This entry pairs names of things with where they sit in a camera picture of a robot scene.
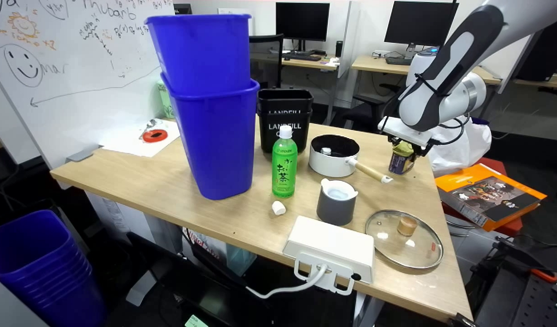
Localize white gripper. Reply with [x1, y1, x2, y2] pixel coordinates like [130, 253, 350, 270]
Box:
[375, 114, 439, 159]

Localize clear glass pot lid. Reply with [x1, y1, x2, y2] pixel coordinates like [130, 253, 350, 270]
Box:
[362, 206, 446, 272]

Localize black office chair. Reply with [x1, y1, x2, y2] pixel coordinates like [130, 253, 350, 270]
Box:
[348, 88, 406, 132]

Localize black keyboard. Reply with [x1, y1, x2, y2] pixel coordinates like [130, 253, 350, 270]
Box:
[384, 54, 415, 66]

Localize wooden office desk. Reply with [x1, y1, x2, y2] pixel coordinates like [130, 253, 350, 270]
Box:
[348, 54, 502, 86]

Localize orange and black book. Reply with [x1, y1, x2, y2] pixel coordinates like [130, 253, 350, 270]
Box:
[433, 161, 548, 232]

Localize grey cup with white inside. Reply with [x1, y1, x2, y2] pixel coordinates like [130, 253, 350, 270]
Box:
[315, 177, 359, 226]

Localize black computer monitor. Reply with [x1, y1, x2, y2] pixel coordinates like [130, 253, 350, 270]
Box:
[382, 0, 460, 46]
[274, 0, 332, 43]

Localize green plastic bottle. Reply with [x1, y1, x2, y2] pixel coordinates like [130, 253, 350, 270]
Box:
[270, 123, 299, 199]

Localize black bin with white lettering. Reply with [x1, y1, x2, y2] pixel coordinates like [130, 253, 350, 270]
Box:
[255, 86, 314, 159]

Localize white rectangular box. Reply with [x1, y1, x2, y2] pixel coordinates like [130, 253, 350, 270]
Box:
[281, 213, 375, 284]

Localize blue plastic bin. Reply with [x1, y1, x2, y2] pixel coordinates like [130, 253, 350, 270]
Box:
[159, 70, 261, 201]
[145, 12, 254, 95]

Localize black metal stand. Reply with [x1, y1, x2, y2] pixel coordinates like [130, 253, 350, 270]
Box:
[470, 237, 557, 327]

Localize orange tape roll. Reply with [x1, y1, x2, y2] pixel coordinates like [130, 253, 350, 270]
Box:
[141, 126, 170, 144]

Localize grey whiteboard eraser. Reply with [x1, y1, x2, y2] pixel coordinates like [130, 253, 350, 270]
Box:
[65, 143, 103, 163]

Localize whiteboard with drawings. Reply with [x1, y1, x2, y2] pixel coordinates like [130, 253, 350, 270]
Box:
[0, 0, 183, 170]

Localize nested blue floor bins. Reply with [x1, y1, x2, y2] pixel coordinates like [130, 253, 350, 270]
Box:
[0, 208, 108, 327]

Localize white saucepan with wooden handle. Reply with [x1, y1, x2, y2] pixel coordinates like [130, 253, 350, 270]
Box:
[306, 132, 395, 184]

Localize white cable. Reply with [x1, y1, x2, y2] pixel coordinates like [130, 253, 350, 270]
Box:
[246, 259, 357, 301]

